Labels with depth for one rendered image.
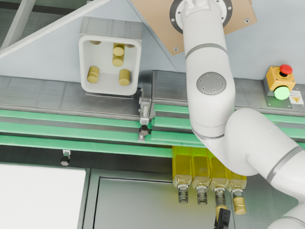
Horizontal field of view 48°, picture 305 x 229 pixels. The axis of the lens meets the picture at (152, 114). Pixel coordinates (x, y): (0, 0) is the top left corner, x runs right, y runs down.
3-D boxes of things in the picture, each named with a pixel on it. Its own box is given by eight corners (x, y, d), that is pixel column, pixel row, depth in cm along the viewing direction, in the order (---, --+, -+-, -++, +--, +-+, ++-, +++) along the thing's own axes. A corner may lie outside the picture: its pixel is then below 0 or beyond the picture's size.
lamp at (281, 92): (271, 93, 112) (273, 101, 110) (277, 84, 109) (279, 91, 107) (285, 95, 112) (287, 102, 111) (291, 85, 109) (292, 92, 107)
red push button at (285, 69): (277, 79, 109) (282, 71, 106) (275, 70, 111) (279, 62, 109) (290, 80, 109) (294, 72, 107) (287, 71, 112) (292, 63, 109)
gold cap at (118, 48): (113, 36, 102) (112, 46, 99) (125, 37, 102) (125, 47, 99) (113, 46, 105) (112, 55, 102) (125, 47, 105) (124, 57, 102)
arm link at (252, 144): (307, 136, 59) (290, 175, 72) (213, 60, 71) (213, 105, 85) (268, 169, 57) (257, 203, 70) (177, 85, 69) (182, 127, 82)
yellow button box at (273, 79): (262, 79, 118) (266, 96, 113) (270, 63, 112) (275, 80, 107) (282, 81, 118) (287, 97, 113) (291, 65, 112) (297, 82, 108)
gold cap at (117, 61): (112, 48, 105) (111, 58, 103) (124, 49, 106) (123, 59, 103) (113, 57, 108) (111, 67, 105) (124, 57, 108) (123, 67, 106)
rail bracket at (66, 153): (66, 138, 125) (59, 171, 117) (65, 127, 120) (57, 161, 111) (77, 139, 125) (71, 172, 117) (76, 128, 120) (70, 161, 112)
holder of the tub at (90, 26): (86, 82, 120) (83, 99, 115) (83, 16, 99) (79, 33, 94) (135, 87, 122) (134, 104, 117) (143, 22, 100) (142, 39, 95)
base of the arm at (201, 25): (164, -9, 81) (166, 37, 72) (218, -27, 77) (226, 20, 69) (183, 37, 93) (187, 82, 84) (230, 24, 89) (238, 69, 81)
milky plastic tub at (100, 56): (85, 72, 116) (81, 92, 110) (82, 16, 98) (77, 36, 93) (137, 77, 117) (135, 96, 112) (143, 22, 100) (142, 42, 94)
